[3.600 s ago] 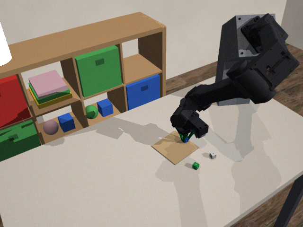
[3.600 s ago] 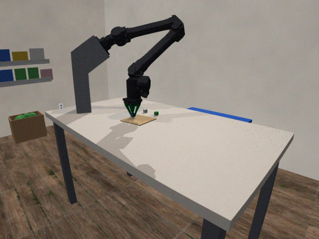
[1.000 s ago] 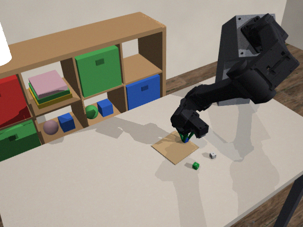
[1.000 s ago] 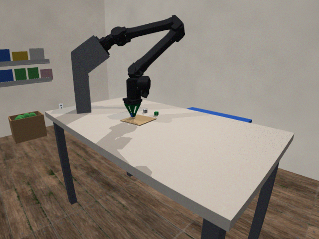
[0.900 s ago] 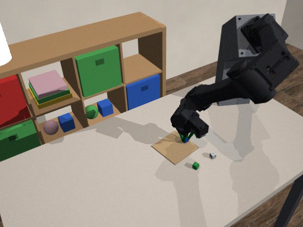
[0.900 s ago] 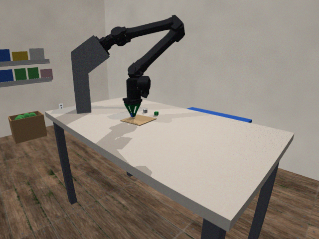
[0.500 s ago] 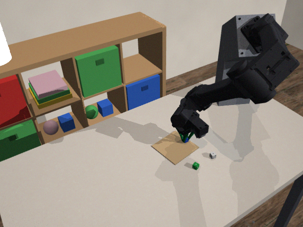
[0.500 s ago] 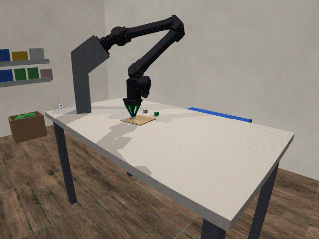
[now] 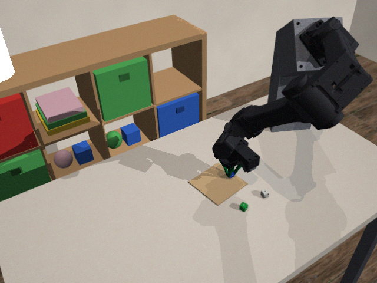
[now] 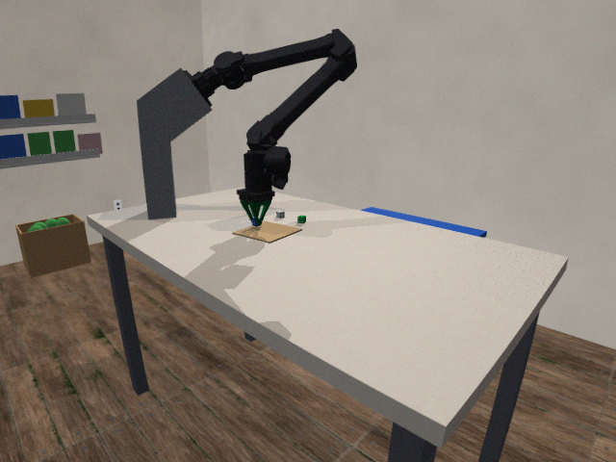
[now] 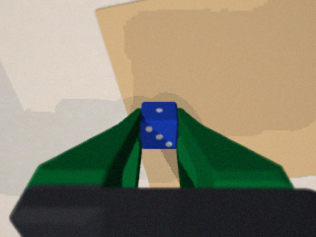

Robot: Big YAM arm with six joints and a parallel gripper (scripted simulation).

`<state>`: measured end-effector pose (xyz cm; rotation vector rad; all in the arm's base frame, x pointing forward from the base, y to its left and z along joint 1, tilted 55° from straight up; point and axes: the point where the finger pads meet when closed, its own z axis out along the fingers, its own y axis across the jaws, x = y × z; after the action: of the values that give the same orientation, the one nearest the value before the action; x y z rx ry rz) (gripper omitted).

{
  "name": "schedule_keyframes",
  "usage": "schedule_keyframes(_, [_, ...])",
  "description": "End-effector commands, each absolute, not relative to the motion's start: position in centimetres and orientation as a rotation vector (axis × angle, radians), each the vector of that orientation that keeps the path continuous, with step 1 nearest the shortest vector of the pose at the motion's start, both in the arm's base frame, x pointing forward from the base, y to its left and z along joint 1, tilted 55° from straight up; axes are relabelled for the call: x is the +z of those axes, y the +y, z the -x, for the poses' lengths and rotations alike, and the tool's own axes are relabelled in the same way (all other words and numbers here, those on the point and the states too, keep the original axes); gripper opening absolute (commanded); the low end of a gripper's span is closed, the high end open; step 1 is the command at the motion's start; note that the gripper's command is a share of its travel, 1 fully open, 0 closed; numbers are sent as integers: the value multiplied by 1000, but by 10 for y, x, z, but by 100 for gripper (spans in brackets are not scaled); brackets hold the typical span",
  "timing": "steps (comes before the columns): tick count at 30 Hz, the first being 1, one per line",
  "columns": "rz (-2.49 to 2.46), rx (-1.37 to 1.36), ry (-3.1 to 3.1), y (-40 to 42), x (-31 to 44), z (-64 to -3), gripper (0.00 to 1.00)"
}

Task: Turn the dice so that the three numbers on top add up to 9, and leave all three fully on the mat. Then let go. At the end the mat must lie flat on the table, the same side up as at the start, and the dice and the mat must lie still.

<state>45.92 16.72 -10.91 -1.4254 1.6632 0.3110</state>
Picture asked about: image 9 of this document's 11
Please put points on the tan flat mat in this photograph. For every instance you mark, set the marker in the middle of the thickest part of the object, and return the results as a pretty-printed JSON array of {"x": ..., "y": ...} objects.
[{"x": 215, "y": 185}]

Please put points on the green die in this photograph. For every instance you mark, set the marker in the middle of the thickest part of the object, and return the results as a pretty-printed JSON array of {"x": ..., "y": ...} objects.
[{"x": 243, "y": 206}]

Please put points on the grey die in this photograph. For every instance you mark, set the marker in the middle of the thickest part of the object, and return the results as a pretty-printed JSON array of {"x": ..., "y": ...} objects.
[{"x": 265, "y": 193}]

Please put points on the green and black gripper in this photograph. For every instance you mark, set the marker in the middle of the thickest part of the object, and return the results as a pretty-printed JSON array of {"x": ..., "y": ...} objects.
[{"x": 229, "y": 166}]

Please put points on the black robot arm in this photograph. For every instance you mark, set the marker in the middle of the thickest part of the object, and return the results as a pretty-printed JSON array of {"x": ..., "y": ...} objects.
[{"x": 312, "y": 100}]

